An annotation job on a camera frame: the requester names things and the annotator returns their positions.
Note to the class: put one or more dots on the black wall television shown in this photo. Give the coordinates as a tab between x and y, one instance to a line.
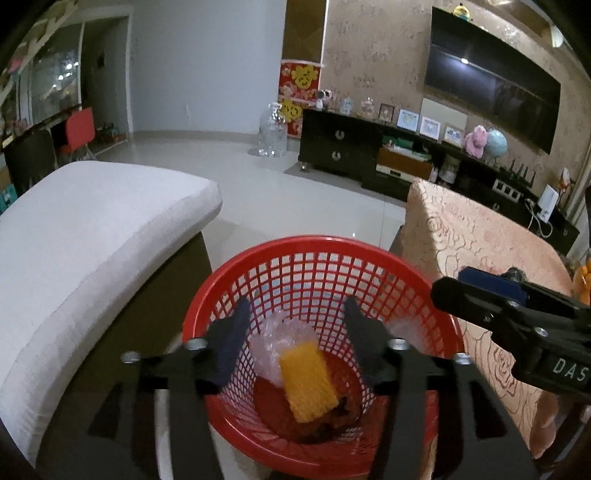
494	78

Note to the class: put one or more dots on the white power strip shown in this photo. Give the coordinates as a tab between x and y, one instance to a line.
507	191

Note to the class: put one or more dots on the orange foam net piece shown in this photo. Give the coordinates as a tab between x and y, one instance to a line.
307	382

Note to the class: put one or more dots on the framed picture white right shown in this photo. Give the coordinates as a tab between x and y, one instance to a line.
453	136

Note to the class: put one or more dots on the clear bubble wrap piece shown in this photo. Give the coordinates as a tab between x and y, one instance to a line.
275	335

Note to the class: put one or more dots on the small dark photo frame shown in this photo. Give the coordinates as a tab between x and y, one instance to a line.
386	113

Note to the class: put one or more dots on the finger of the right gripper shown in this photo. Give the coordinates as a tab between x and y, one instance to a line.
495	284

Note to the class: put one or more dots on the light blue globe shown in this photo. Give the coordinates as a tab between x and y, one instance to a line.
496	146

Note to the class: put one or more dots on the rose pattern tablecloth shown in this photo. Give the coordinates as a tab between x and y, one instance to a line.
445	232

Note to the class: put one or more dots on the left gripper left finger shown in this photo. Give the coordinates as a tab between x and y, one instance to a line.
225	338

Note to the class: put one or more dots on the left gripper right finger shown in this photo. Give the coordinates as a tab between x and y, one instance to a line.
369	338

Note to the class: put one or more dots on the white router box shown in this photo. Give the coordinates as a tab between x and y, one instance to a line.
547	202

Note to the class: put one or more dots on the framed picture white middle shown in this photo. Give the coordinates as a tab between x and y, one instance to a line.
430	128

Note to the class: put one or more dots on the framed picture white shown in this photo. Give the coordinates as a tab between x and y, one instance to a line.
453	136
408	120
430	128

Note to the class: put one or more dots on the black wifi router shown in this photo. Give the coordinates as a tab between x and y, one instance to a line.
519	175

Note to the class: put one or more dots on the black tv cabinet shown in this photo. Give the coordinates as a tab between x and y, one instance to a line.
387	159

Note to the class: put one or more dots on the framed picture white left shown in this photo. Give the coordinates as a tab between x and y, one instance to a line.
408	120

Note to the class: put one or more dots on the red festive wall poster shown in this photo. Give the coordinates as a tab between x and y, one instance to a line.
298	84

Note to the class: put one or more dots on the red chair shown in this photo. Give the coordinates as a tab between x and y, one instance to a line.
80	132

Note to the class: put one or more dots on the pink plush toy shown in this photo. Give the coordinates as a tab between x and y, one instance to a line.
476	141

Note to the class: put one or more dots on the large clear glass jar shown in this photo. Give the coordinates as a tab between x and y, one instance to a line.
272	132

